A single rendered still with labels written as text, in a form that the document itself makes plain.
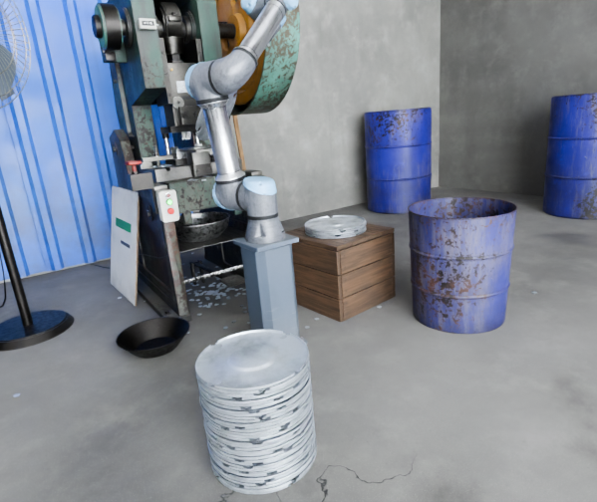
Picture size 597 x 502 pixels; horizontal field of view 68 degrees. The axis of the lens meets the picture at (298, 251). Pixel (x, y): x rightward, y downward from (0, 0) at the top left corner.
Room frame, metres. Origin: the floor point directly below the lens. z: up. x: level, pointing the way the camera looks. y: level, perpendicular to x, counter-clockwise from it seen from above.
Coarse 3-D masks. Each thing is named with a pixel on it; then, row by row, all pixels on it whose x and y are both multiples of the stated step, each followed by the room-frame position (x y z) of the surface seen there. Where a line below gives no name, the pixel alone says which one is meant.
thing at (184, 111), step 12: (168, 72) 2.21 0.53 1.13; (180, 72) 2.24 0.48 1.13; (180, 84) 2.23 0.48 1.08; (180, 96) 2.23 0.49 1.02; (168, 108) 2.24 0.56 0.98; (180, 108) 2.19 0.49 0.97; (192, 108) 2.22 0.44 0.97; (168, 120) 2.26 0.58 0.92; (180, 120) 2.19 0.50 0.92; (192, 120) 2.22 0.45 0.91
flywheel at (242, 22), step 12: (216, 0) 2.68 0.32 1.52; (228, 0) 2.57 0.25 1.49; (240, 0) 2.46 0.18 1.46; (228, 12) 2.59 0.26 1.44; (240, 12) 2.47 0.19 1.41; (240, 24) 2.43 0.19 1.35; (252, 24) 2.40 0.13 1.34; (240, 36) 2.43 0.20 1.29; (228, 48) 2.63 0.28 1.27; (252, 84) 2.36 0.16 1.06; (240, 96) 2.48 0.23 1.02; (252, 96) 2.37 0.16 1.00
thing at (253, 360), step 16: (240, 336) 1.14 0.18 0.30; (256, 336) 1.13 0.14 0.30; (272, 336) 1.12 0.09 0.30; (288, 336) 1.11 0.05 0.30; (208, 352) 1.06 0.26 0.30; (224, 352) 1.05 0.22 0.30; (240, 352) 1.04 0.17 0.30; (256, 352) 1.03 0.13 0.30; (272, 352) 1.02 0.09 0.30; (288, 352) 1.03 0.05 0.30; (304, 352) 1.02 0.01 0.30; (208, 368) 0.98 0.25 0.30; (224, 368) 0.97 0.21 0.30; (240, 368) 0.96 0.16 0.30; (256, 368) 0.96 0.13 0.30; (272, 368) 0.96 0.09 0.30; (288, 368) 0.95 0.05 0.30; (208, 384) 0.90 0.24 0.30; (224, 384) 0.90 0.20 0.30; (240, 384) 0.89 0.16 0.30; (256, 384) 0.89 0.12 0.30; (272, 384) 0.88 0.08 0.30
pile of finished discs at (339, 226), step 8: (336, 216) 2.18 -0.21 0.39; (344, 216) 2.17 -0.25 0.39; (352, 216) 2.15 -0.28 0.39; (312, 224) 2.05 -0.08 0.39; (320, 224) 2.04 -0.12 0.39; (328, 224) 2.00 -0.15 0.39; (336, 224) 1.99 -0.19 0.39; (344, 224) 1.99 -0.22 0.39; (352, 224) 1.99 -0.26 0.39; (360, 224) 1.97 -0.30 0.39; (312, 232) 1.98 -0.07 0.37; (320, 232) 1.92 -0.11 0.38; (328, 232) 1.90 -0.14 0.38; (336, 232) 1.90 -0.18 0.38; (344, 232) 1.90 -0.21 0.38; (352, 232) 1.91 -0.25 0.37; (360, 232) 1.94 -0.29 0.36
